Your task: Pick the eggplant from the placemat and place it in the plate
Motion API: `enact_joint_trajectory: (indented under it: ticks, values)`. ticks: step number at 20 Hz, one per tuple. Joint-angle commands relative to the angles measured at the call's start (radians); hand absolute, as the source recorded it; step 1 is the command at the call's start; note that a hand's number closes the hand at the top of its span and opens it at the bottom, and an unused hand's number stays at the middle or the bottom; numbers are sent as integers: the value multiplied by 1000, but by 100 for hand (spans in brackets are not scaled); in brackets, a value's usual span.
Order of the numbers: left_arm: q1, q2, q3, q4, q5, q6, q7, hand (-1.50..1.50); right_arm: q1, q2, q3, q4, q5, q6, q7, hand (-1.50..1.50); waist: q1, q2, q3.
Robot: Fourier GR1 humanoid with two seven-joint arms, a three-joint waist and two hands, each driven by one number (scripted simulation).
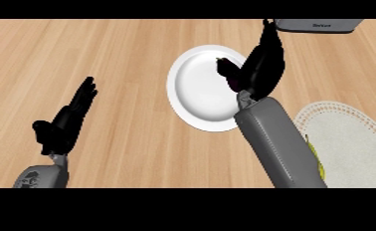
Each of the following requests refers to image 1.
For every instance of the yellow-green vegetable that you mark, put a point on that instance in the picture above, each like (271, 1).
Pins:
(316, 158)

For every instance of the white round plate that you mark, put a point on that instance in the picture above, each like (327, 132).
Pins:
(201, 89)

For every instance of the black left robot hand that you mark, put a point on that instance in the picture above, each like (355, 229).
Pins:
(66, 125)

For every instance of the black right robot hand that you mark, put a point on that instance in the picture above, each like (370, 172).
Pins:
(261, 65)

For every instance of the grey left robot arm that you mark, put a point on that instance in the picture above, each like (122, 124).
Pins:
(44, 175)

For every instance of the grey appliance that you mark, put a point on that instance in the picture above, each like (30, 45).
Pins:
(317, 25)

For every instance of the cream oval placemat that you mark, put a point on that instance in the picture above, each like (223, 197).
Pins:
(345, 145)

